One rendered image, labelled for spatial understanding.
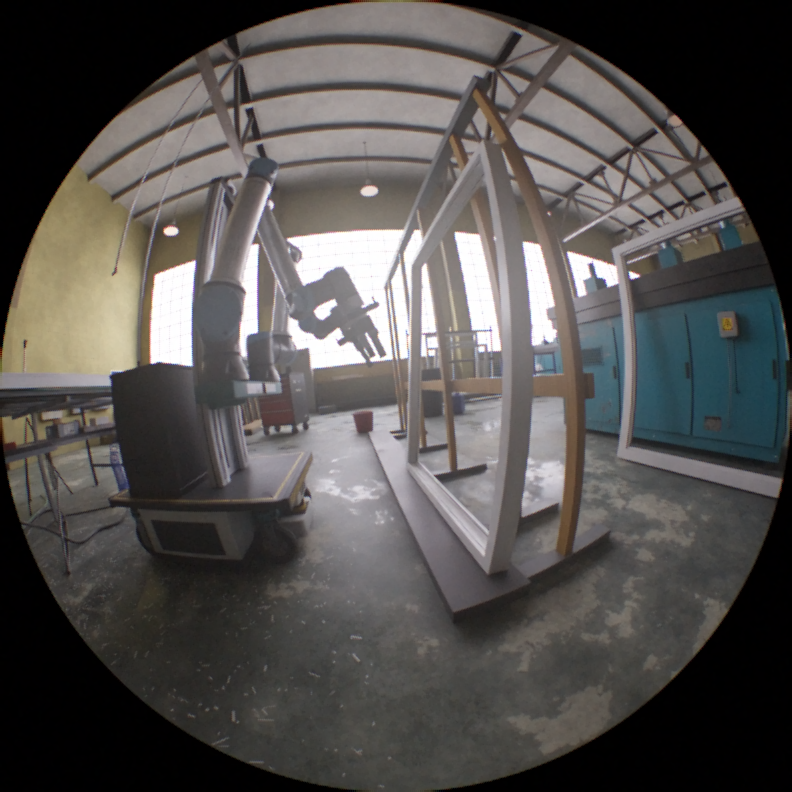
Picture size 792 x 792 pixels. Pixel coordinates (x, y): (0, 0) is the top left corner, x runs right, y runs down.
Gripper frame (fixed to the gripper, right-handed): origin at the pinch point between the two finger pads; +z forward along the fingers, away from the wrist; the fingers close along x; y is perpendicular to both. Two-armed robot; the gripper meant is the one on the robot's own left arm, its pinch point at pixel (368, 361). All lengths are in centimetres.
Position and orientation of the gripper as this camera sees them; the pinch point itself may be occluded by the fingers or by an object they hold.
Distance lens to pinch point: 132.2
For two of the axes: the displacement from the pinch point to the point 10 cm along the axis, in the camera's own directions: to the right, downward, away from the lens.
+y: 8.6, -5.1, 0.4
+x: -0.1, 0.6, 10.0
